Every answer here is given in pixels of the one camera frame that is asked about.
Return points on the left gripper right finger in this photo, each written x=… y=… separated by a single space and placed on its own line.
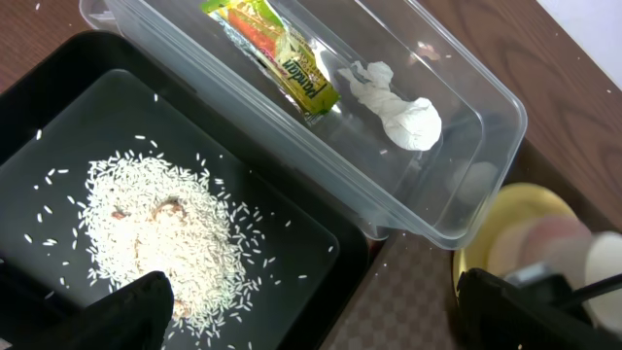
x=498 y=315

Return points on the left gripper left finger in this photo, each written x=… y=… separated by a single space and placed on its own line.
x=134 y=317

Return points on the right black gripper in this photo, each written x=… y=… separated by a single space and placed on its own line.
x=546 y=285

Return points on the pink small plate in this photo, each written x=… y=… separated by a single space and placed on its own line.
x=528 y=242

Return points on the white paper cup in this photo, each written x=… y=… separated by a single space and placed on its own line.
x=587 y=260

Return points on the yellow plastic plate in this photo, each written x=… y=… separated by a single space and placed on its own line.
x=515 y=204

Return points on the pile of white rice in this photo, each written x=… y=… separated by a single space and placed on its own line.
x=120 y=184

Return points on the white tissue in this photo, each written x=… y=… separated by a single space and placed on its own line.
x=411 y=125

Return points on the green orange snack wrapper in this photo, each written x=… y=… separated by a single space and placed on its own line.
x=280 y=51

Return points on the clear plastic waste bin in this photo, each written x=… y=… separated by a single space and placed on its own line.
x=443 y=193

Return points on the black plastic waste bin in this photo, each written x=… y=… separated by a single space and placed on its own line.
x=29 y=303

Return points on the dark brown serving tray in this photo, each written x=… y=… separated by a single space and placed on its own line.
x=405 y=301

